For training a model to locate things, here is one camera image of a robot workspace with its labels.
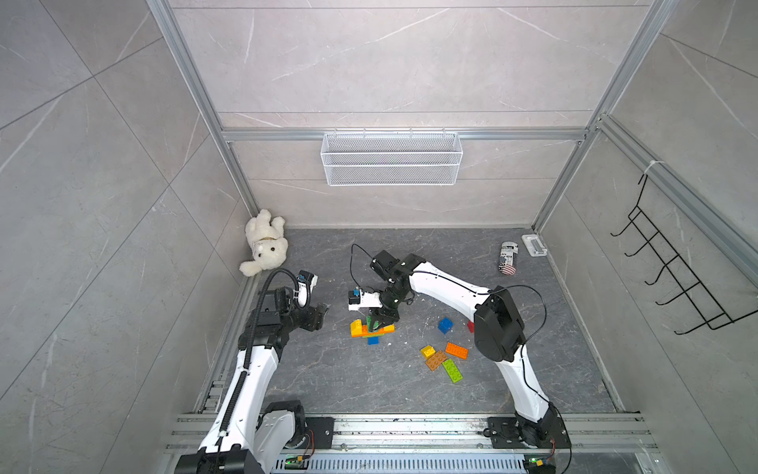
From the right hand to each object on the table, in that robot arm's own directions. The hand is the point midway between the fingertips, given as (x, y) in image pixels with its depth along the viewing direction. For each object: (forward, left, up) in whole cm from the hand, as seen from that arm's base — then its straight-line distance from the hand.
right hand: (374, 320), depth 86 cm
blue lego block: (-4, +1, -5) cm, 6 cm away
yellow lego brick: (-3, +5, +3) cm, 7 cm away
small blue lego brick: (0, -22, -4) cm, 22 cm away
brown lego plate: (-10, -18, -7) cm, 22 cm away
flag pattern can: (+27, -49, -5) cm, 56 cm away
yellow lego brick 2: (-4, -5, +3) cm, 7 cm away
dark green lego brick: (-3, +1, +4) cm, 5 cm away
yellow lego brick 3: (-8, -16, -6) cm, 18 cm away
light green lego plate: (-13, -23, -7) cm, 27 cm away
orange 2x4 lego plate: (-5, +2, +1) cm, 5 cm away
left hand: (+3, +16, +8) cm, 18 cm away
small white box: (+35, -63, -7) cm, 72 cm away
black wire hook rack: (-12, -71, +25) cm, 76 cm away
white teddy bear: (+29, +38, +2) cm, 48 cm away
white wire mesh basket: (+50, -7, +23) cm, 55 cm away
